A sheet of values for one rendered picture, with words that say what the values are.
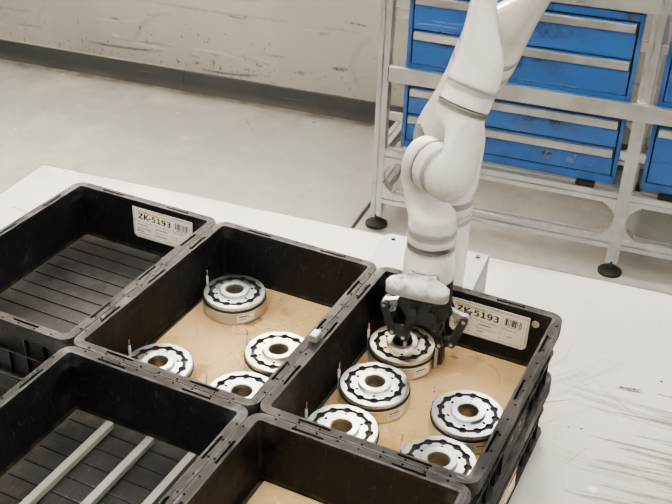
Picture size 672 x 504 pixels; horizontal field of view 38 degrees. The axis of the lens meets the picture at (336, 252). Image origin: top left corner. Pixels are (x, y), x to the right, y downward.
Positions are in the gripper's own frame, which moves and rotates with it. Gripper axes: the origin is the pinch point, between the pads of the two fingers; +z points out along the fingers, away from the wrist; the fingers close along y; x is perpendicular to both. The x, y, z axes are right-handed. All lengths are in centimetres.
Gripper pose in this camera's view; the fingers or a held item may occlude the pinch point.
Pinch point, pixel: (421, 352)
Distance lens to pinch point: 151.6
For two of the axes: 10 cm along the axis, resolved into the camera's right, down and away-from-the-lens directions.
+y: -9.4, -2.0, 2.8
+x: -3.4, 4.8, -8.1
